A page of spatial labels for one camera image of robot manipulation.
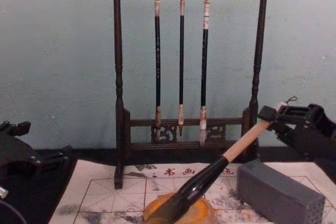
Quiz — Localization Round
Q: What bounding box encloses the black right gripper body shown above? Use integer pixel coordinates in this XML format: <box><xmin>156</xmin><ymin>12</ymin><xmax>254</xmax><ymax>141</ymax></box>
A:
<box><xmin>288</xmin><ymin>104</ymin><xmax>336</xmax><ymax>162</ymax></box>

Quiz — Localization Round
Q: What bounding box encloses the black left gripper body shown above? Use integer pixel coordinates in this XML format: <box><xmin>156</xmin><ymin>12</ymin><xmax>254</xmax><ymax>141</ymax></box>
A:
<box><xmin>0</xmin><ymin>132</ymin><xmax>44</xmax><ymax>183</ymax></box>

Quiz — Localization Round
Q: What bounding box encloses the large brush with pale handle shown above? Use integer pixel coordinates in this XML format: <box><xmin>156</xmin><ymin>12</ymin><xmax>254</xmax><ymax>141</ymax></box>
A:
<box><xmin>154</xmin><ymin>96</ymin><xmax>299</xmax><ymax>219</ymax></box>

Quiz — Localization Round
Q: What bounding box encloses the grey rectangular block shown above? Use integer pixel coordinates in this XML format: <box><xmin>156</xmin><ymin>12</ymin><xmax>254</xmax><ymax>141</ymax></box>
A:
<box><xmin>236</xmin><ymin>159</ymin><xmax>327</xmax><ymax>224</ymax></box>

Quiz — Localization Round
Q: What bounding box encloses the white calligraphy mat, red grid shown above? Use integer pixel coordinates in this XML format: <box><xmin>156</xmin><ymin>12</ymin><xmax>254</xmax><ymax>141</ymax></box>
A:
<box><xmin>48</xmin><ymin>159</ymin><xmax>336</xmax><ymax>224</ymax></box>

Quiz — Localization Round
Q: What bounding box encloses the hanging brush with white tip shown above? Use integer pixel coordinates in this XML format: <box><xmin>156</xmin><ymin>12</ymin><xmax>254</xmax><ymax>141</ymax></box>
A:
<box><xmin>198</xmin><ymin>0</ymin><xmax>211</xmax><ymax>148</ymax></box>

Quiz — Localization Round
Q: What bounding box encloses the dark wooden brush rack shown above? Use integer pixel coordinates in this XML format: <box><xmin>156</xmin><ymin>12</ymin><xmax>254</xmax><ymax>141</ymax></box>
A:
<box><xmin>88</xmin><ymin>0</ymin><xmax>296</xmax><ymax>190</ymax></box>

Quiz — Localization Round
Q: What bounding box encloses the thin hanging brush, yellow tip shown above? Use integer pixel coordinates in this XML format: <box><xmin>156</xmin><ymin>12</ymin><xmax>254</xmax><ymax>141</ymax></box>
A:
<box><xmin>178</xmin><ymin>0</ymin><xmax>186</xmax><ymax>137</ymax></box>

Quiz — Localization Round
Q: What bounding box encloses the orange ink dish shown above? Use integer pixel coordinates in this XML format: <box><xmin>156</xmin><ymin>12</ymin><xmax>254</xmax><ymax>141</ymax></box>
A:
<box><xmin>142</xmin><ymin>191</ymin><xmax>216</xmax><ymax>222</ymax></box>

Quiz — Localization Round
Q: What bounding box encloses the hanging brush with brown tip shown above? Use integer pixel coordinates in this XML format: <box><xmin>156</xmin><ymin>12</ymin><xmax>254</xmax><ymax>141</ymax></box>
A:
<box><xmin>153</xmin><ymin>0</ymin><xmax>162</xmax><ymax>143</ymax></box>

